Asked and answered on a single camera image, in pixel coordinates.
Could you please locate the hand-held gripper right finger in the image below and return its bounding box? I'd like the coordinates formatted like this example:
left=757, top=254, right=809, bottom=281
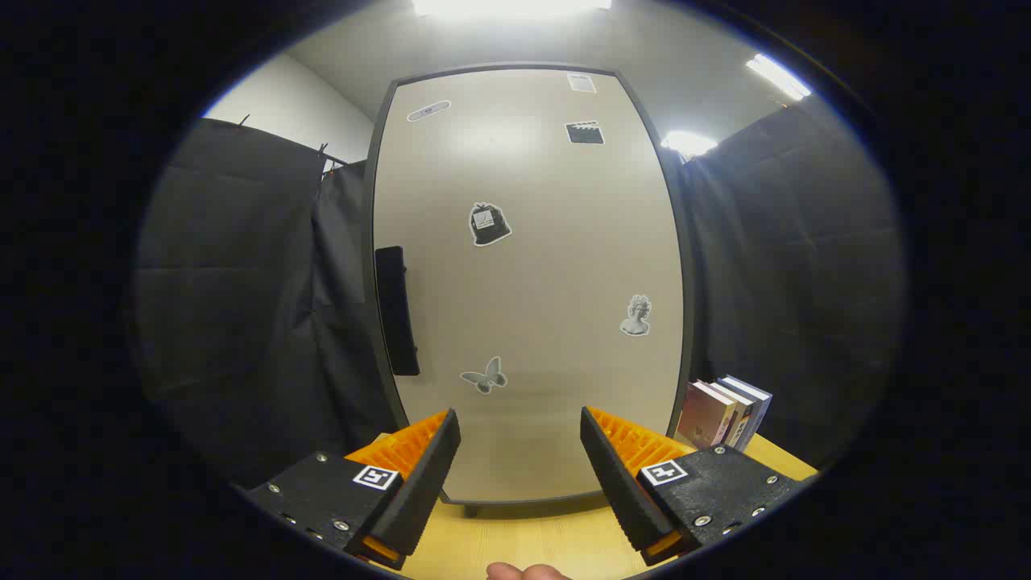
left=580, top=405, right=820, bottom=567

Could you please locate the black door handle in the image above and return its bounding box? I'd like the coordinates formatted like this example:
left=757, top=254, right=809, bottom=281
left=375, top=246, right=420, bottom=377

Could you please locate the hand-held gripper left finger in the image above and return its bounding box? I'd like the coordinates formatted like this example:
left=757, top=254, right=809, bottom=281
left=242, top=408, right=462, bottom=571

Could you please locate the ceiling light panel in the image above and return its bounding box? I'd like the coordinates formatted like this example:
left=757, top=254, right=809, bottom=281
left=660, top=130, right=718, bottom=159

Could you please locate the white spine book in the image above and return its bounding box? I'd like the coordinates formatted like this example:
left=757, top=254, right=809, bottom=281
left=709, top=380, right=756, bottom=449

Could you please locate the large ceiling light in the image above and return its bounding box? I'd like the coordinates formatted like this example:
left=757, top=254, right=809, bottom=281
left=412, top=0, right=613, bottom=19

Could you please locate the black backdrop cloth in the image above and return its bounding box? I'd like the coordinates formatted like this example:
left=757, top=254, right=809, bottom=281
left=133, top=97, right=907, bottom=492

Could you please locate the blue grey book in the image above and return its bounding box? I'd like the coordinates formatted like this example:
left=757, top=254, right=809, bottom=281
left=719, top=375, right=772, bottom=452

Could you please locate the long ceiling light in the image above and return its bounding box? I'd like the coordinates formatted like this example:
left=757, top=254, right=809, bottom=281
left=745, top=54, right=812, bottom=102

